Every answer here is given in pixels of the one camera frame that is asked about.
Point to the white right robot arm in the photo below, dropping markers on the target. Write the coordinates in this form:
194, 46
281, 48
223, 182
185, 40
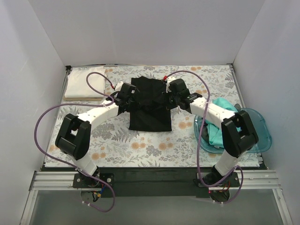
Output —
238, 132

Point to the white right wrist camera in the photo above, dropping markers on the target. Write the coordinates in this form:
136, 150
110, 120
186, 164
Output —
167, 80

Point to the teal t-shirt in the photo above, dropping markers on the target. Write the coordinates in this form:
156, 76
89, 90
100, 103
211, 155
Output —
214, 133

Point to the black t-shirt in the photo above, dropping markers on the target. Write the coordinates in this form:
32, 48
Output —
151, 114

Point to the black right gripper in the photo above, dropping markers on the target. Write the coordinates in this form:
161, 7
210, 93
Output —
170, 99

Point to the floral patterned table mat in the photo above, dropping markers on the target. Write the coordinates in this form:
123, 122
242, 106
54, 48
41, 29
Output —
112, 144

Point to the teal plastic basket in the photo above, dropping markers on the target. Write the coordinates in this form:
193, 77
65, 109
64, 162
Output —
265, 139

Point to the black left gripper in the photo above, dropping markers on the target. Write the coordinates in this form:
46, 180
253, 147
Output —
131, 101

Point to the brown cardboard board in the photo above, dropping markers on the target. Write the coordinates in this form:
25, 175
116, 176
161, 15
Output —
82, 98

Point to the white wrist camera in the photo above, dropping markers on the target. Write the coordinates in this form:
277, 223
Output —
118, 86
167, 80

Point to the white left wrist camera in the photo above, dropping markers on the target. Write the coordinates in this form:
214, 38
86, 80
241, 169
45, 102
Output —
118, 86

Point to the folded white t-shirt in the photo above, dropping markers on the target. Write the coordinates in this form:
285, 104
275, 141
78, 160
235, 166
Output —
77, 86

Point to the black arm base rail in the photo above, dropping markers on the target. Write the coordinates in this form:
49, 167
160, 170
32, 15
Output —
151, 181

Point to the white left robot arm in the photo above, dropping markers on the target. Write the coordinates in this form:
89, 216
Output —
73, 137

